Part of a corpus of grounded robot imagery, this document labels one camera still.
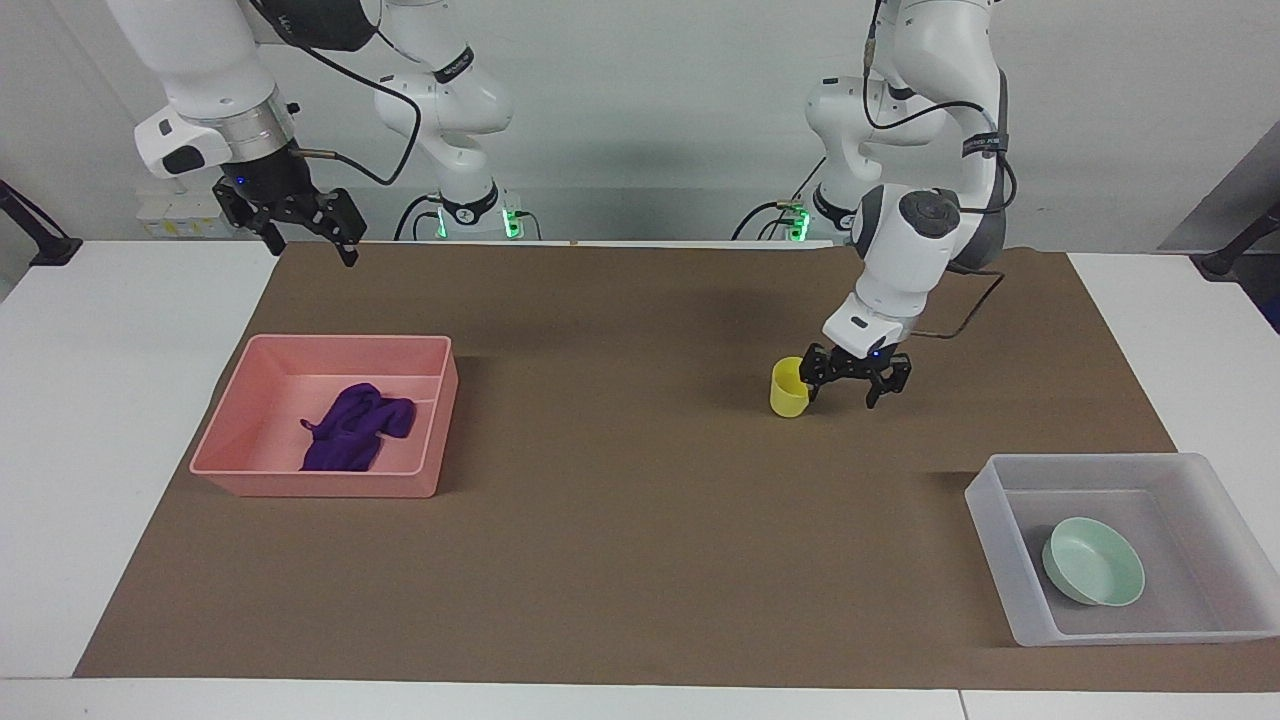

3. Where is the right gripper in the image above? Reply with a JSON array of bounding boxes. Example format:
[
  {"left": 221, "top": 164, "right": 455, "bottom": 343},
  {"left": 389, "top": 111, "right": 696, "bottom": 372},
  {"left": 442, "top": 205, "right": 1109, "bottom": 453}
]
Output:
[{"left": 213, "top": 147, "right": 368, "bottom": 269}]

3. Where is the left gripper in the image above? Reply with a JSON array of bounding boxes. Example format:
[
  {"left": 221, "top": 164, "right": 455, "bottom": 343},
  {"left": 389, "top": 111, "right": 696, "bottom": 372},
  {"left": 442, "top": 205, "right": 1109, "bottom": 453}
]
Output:
[{"left": 798, "top": 342, "right": 914, "bottom": 411}]

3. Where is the yellow plastic cup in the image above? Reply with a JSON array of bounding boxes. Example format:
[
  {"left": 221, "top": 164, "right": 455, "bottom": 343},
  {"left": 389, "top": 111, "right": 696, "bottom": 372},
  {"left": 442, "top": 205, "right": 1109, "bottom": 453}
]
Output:
[{"left": 769, "top": 356, "right": 812, "bottom": 420}]

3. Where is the pink plastic box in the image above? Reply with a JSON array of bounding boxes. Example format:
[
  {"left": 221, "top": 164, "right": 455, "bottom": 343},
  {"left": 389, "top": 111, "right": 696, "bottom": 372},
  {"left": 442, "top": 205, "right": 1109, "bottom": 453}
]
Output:
[{"left": 189, "top": 334, "right": 460, "bottom": 499}]

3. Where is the translucent plastic box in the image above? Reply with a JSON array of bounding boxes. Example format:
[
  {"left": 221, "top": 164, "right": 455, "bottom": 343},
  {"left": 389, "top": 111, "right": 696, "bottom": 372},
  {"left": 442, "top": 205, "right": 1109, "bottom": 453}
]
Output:
[{"left": 964, "top": 452, "right": 1280, "bottom": 648}]

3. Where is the white power strip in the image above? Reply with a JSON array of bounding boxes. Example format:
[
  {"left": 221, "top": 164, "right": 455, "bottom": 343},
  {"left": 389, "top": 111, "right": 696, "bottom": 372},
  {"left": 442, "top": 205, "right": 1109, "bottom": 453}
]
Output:
[{"left": 135, "top": 193, "right": 229, "bottom": 240}]

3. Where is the purple cloth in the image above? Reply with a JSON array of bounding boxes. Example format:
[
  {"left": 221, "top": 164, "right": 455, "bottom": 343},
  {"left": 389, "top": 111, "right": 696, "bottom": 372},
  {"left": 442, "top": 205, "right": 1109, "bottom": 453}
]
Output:
[{"left": 299, "top": 382, "right": 418, "bottom": 473}]

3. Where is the black stand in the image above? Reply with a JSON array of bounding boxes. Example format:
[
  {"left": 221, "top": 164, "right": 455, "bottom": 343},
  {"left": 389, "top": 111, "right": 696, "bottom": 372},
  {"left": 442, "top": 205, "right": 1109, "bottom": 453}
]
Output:
[
  {"left": 1194, "top": 203, "right": 1280, "bottom": 282},
  {"left": 0, "top": 179, "right": 84, "bottom": 268}
]

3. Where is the light green bowl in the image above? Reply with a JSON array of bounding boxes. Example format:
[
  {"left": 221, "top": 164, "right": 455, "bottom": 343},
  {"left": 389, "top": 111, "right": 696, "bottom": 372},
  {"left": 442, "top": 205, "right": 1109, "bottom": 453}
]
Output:
[{"left": 1041, "top": 516, "right": 1147, "bottom": 608}]

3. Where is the black cable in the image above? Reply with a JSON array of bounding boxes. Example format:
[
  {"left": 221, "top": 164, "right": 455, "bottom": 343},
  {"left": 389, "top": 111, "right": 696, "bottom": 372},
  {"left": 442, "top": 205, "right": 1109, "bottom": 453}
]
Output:
[
  {"left": 861, "top": 0, "right": 1020, "bottom": 217},
  {"left": 908, "top": 268, "right": 1007, "bottom": 341},
  {"left": 248, "top": 0, "right": 424, "bottom": 189},
  {"left": 730, "top": 183, "right": 829, "bottom": 242},
  {"left": 393, "top": 193, "right": 445, "bottom": 242}
]

